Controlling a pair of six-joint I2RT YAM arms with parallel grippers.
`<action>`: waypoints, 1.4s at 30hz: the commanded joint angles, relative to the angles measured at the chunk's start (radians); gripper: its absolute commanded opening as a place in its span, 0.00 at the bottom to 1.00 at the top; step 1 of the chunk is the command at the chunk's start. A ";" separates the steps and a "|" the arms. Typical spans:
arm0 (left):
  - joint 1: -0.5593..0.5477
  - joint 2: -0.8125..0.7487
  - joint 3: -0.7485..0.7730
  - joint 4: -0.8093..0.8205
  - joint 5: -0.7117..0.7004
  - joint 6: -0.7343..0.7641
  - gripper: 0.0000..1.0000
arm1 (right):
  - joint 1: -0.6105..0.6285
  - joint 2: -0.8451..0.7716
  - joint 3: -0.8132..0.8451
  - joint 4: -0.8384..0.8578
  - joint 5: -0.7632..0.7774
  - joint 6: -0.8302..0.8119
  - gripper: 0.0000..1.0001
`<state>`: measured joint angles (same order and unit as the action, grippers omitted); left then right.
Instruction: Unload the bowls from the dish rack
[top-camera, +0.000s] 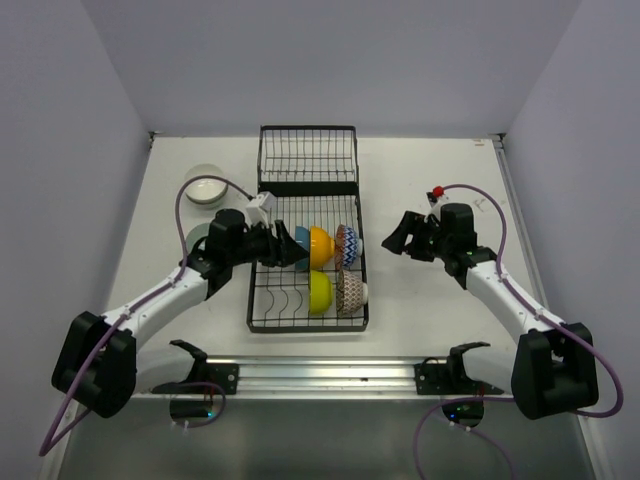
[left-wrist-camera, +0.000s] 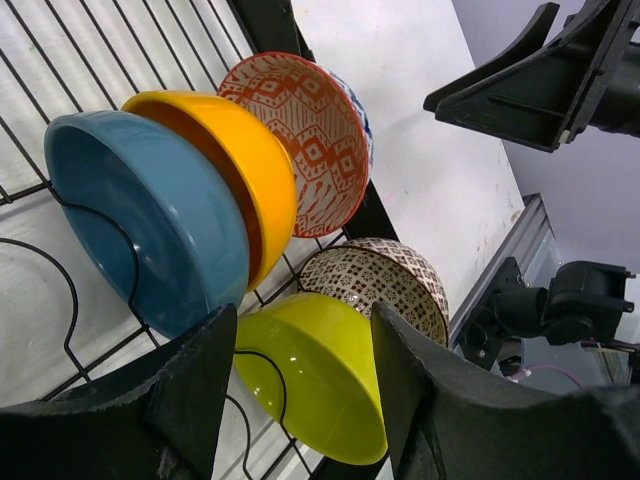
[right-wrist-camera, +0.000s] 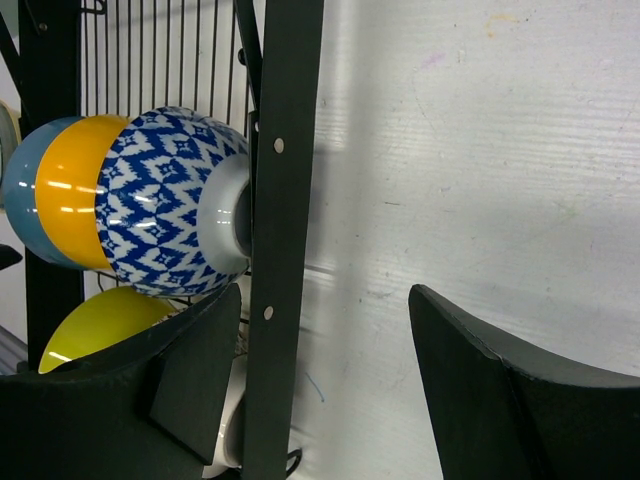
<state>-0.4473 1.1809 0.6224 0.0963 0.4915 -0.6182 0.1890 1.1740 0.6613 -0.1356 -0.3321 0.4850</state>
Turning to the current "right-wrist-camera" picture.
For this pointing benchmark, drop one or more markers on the pale grey-green bowl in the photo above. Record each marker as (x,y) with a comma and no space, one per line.
(10,137)

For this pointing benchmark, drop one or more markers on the blue zigzag patterned bowl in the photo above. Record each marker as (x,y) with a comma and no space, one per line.
(173,203)

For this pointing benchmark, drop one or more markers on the aluminium mounting rail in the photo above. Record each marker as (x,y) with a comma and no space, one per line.
(13,353)

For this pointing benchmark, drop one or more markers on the lime yellow bowl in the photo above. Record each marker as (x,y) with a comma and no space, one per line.
(101,321)

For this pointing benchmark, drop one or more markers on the brown scale patterned bowl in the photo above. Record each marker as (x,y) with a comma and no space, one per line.
(229,445)

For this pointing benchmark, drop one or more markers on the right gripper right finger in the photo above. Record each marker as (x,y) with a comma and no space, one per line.
(503,408)

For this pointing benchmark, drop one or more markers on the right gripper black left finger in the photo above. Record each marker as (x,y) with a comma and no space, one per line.
(148,407)

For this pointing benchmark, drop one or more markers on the black wire dish rack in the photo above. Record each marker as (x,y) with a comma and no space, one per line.
(73,58)

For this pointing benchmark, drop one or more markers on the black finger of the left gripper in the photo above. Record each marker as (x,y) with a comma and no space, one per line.
(9,256)

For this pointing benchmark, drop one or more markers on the blue ceramic bowl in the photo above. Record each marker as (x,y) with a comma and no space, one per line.
(18,187)

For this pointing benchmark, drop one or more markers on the orange ceramic bowl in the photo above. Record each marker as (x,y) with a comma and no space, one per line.
(67,184)

